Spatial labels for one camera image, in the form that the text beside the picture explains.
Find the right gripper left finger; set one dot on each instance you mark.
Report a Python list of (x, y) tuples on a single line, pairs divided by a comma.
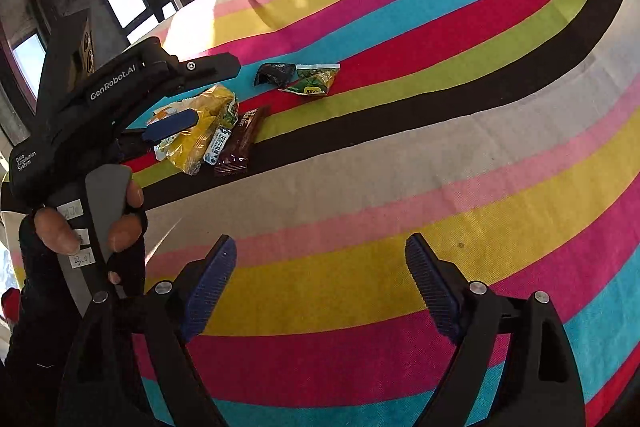
[(202, 284)]

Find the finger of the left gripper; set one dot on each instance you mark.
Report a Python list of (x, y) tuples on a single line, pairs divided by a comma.
[(202, 71), (159, 130)]

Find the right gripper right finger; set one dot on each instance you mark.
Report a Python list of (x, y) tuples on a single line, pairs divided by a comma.
[(440, 284)]

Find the brown hazelnut chocolate bar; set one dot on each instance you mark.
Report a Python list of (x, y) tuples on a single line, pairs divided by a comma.
[(235, 156)]

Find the left hand black glove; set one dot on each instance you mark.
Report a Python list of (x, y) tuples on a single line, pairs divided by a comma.
[(44, 235)]

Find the white ginkgo snack packet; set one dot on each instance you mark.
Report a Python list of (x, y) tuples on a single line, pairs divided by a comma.
[(162, 114)]

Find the large yellow snack packet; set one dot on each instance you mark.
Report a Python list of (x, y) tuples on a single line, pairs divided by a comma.
[(217, 107)]

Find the white blue milk packet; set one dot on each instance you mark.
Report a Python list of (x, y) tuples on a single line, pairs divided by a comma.
[(216, 145)]

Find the small black snack packet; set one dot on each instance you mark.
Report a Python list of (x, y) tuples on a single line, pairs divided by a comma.
[(278, 75)]

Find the small green nut packet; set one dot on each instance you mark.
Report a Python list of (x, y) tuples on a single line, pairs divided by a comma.
[(312, 80)]

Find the striped colourful tablecloth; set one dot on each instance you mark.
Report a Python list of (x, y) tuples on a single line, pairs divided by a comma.
[(506, 132)]

